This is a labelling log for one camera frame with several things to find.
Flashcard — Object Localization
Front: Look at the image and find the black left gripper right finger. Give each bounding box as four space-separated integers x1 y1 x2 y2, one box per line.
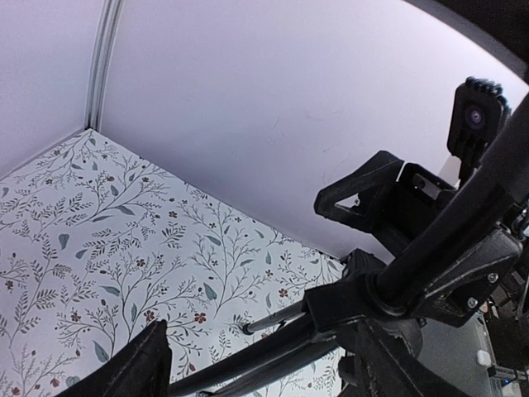
355 321 463 397

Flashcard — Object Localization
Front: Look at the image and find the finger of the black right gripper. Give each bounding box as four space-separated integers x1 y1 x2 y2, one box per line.
313 151 403 232
408 227 523 327

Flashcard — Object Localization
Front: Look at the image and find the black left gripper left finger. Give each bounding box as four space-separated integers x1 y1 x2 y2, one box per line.
61 320 172 397

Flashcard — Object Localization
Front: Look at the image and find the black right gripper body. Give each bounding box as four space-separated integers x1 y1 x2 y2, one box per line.
373 163 457 256

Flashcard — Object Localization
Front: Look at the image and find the black music stand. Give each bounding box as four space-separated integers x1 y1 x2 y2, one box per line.
167 0 529 397

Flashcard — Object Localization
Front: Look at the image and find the floral table mat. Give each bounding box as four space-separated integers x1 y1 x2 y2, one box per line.
1 131 341 396

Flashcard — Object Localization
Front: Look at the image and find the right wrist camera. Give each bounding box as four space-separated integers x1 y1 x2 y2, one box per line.
447 76 512 184

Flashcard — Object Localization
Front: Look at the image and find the aluminium frame post right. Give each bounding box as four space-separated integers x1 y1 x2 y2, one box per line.
83 0 124 131

